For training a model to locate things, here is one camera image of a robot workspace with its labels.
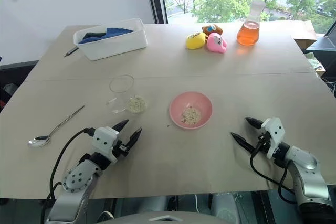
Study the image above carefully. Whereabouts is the blue cloth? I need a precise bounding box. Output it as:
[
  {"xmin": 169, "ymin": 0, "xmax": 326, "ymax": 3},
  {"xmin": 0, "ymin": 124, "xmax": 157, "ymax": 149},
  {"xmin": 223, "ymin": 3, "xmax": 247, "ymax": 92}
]
[{"xmin": 77, "ymin": 26, "xmax": 135, "ymax": 45}]

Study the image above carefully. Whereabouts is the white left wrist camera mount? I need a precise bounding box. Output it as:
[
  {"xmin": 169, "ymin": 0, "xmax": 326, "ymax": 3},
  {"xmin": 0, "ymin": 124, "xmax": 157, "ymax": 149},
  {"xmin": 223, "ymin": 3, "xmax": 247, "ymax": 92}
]
[{"xmin": 92, "ymin": 126, "xmax": 123, "ymax": 162}]

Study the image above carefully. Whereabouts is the brown paper table cover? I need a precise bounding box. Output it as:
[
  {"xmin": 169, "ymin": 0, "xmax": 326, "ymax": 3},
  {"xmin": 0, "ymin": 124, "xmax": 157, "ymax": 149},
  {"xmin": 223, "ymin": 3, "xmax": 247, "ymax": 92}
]
[{"xmin": 0, "ymin": 20, "xmax": 336, "ymax": 200}]

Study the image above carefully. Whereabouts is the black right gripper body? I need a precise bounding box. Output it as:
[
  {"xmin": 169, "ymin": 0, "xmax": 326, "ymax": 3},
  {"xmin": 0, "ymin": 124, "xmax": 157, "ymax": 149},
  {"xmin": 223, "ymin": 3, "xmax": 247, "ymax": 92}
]
[{"xmin": 255, "ymin": 129, "xmax": 271, "ymax": 154}]

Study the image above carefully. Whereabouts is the black cloth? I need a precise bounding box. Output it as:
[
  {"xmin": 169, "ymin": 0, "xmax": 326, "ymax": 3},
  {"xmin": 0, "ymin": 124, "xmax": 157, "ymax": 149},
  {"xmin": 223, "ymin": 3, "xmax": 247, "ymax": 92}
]
[{"xmin": 82, "ymin": 31, "xmax": 106, "ymax": 40}]

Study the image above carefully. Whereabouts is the black monitor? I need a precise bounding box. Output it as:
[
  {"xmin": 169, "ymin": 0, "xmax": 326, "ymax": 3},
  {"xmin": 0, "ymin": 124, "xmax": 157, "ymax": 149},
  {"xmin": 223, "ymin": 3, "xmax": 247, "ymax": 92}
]
[{"xmin": 305, "ymin": 20, "xmax": 336, "ymax": 73}]

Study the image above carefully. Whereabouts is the grey rounded robot leg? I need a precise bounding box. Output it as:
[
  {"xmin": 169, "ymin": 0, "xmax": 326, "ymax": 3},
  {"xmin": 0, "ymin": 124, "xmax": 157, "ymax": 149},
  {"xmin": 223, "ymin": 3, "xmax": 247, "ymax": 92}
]
[{"xmin": 211, "ymin": 193, "xmax": 240, "ymax": 224}]

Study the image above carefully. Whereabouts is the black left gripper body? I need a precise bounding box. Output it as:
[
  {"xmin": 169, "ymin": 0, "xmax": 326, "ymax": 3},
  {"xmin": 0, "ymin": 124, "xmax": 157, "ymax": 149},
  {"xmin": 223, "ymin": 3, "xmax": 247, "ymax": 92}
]
[{"xmin": 112, "ymin": 140, "xmax": 131, "ymax": 158}]

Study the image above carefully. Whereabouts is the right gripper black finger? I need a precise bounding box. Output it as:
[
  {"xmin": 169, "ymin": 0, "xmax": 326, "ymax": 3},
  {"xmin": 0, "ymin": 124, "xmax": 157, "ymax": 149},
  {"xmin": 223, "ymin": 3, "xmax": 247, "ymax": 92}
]
[
  {"xmin": 230, "ymin": 132, "xmax": 257, "ymax": 154},
  {"xmin": 245, "ymin": 116, "xmax": 265, "ymax": 130}
]

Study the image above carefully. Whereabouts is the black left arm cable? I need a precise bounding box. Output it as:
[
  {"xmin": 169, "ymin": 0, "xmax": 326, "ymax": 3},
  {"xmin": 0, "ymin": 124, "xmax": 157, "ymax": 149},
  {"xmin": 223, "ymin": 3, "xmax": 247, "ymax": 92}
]
[{"xmin": 43, "ymin": 127, "xmax": 96, "ymax": 210}]

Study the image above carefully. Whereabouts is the dark pen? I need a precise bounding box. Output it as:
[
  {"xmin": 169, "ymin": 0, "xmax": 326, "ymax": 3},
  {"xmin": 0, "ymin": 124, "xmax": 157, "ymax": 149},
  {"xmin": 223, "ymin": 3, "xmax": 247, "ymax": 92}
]
[{"xmin": 64, "ymin": 46, "xmax": 80, "ymax": 58}]

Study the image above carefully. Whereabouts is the pink bowl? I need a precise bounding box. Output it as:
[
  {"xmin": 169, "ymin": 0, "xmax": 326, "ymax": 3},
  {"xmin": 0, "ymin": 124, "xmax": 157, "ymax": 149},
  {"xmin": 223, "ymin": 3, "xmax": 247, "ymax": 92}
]
[{"xmin": 169, "ymin": 91, "xmax": 213, "ymax": 130}]

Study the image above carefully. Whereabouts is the white plastic bin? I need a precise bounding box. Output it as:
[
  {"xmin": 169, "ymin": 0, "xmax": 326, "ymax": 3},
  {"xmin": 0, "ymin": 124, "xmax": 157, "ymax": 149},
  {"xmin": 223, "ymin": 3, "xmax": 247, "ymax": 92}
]
[{"xmin": 73, "ymin": 18, "xmax": 148, "ymax": 61}]

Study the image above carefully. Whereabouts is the clear glass beaker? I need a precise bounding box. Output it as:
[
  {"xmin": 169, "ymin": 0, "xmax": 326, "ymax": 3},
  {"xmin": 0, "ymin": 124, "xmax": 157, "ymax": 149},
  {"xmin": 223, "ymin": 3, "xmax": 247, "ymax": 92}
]
[{"xmin": 106, "ymin": 74, "xmax": 149, "ymax": 115}]

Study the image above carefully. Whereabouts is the glass flask with orange liquid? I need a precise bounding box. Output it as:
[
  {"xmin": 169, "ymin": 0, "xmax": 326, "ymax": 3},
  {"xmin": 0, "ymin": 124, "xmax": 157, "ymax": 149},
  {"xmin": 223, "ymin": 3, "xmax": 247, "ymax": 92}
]
[{"xmin": 236, "ymin": 0, "xmax": 266, "ymax": 47}]

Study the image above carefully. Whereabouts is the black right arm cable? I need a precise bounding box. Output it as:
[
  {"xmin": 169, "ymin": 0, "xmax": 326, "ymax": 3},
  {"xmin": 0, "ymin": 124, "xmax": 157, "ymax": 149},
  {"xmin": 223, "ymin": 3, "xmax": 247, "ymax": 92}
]
[{"xmin": 249, "ymin": 140, "xmax": 300, "ymax": 204}]

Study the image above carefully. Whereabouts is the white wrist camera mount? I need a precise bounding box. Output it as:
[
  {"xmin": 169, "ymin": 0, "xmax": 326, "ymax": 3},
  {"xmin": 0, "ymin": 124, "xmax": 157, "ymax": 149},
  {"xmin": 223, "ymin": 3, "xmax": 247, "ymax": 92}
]
[
  {"xmin": 260, "ymin": 116, "xmax": 286, "ymax": 160},
  {"xmin": 92, "ymin": 126, "xmax": 123, "ymax": 162}
]

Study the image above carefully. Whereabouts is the yellow plush toy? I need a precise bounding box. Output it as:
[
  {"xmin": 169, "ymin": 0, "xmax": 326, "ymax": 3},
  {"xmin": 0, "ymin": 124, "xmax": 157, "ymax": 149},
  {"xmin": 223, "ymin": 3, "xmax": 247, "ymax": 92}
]
[{"xmin": 185, "ymin": 31, "xmax": 207, "ymax": 50}]

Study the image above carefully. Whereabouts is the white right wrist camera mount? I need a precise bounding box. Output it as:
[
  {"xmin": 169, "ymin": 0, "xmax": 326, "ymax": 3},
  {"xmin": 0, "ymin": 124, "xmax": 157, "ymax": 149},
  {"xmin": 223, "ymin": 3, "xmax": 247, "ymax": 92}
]
[{"xmin": 260, "ymin": 116, "xmax": 286, "ymax": 160}]

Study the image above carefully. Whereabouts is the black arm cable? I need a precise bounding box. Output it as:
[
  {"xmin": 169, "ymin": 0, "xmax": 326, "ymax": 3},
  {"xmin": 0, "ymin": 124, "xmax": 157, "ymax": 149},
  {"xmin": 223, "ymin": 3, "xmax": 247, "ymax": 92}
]
[
  {"xmin": 249, "ymin": 140, "xmax": 300, "ymax": 204},
  {"xmin": 43, "ymin": 127, "xmax": 96, "ymax": 210}
]

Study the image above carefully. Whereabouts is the long metal spoon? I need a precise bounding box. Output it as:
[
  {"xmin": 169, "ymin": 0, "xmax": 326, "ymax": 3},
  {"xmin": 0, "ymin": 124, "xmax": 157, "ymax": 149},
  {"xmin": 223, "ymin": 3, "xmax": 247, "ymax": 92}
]
[{"xmin": 27, "ymin": 105, "xmax": 86, "ymax": 149}]

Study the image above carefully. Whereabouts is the pink plush toy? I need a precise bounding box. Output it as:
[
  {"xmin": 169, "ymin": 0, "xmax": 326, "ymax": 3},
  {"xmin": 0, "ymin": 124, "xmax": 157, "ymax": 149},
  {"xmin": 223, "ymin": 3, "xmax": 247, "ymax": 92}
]
[{"xmin": 206, "ymin": 32, "xmax": 228, "ymax": 54}]

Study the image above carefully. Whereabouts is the brown plush toy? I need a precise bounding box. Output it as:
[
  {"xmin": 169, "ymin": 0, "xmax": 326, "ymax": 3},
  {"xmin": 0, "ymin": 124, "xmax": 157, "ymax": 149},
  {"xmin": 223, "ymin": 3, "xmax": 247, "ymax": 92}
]
[{"xmin": 201, "ymin": 24, "xmax": 224, "ymax": 37}]

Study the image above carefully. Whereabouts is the brown cardboard box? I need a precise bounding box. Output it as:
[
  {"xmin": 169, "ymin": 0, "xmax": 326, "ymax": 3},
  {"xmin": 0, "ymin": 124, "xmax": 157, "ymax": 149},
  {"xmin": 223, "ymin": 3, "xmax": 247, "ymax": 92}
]
[{"xmin": 293, "ymin": 20, "xmax": 319, "ymax": 50}]

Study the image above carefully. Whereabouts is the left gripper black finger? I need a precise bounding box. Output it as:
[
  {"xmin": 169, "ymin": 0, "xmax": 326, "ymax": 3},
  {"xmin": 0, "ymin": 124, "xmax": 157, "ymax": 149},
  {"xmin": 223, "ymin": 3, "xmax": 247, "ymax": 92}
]
[
  {"xmin": 126, "ymin": 127, "xmax": 143, "ymax": 150},
  {"xmin": 111, "ymin": 119, "xmax": 130, "ymax": 133}
]

